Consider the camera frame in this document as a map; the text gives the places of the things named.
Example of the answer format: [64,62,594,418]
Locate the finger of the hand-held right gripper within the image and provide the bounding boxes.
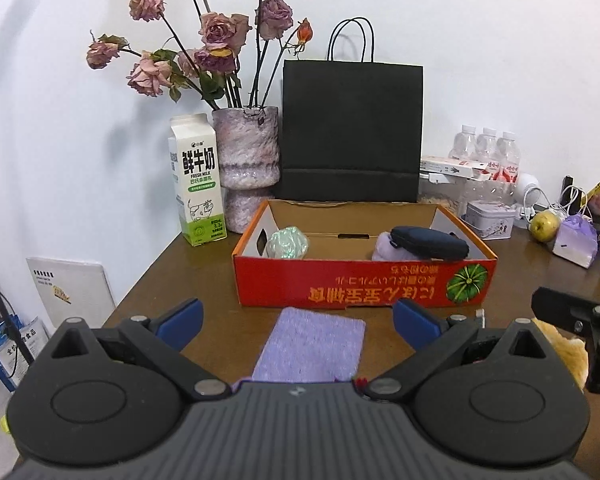
[531,287,600,342]

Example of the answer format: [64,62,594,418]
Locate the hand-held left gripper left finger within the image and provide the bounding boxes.
[51,298,231,403]

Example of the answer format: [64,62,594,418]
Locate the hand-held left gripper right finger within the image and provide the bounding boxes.
[366,298,551,403]

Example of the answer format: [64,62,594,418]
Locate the yellow plush toy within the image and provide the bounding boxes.
[535,317,590,391]

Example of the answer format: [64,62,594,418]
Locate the red cardboard box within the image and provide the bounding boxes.
[231,199,498,308]

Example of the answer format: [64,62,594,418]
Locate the purple fluffy headband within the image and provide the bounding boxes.
[371,232,406,262]

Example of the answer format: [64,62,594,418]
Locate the dark blue zip case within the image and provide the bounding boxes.
[390,226,471,261]

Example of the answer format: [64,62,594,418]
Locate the purple drawstring pouch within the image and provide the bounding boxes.
[232,307,367,386]

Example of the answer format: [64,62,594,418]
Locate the iridescent plastic bag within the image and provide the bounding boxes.
[265,226,311,261]

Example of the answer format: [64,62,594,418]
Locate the purple tissue pack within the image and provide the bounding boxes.
[552,214,600,268]

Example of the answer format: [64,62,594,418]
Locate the green apple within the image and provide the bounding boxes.
[530,210,563,242]

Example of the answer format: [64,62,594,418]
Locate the pale metal tin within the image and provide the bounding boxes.
[466,200,516,241]

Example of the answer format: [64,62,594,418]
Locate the white leaning board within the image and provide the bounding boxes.
[26,256,117,328]

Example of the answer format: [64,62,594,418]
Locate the green and white milk carton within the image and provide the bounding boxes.
[168,114,229,247]

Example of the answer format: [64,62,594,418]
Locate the flat white carton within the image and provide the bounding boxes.
[420,155,488,181]

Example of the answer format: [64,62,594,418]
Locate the blue printed packets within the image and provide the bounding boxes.
[0,315,51,391]

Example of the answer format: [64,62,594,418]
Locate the black light stand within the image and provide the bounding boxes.
[0,242,36,368]

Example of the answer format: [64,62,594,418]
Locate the black paper bag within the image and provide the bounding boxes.
[275,17,424,204]

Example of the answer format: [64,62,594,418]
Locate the dried pink rose bouquet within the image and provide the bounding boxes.
[85,0,313,111]

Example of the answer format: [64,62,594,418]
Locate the white charger cables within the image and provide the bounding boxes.
[545,185,588,221]

